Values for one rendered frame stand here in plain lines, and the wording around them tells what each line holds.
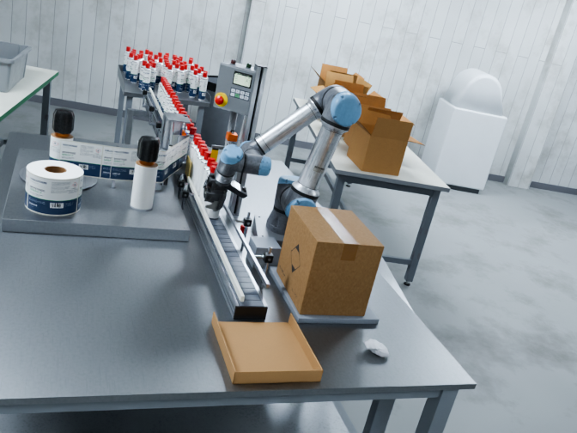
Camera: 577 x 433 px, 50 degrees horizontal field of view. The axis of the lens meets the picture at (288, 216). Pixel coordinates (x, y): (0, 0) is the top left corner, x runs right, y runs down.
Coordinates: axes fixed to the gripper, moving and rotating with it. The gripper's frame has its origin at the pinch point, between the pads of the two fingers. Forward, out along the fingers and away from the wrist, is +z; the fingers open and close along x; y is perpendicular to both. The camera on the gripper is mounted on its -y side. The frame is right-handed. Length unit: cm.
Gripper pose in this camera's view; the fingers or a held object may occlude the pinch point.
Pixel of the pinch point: (215, 209)
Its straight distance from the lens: 254.7
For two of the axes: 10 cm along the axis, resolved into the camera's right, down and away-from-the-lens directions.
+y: -9.3, -0.7, -3.6
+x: 1.5, 8.1, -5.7
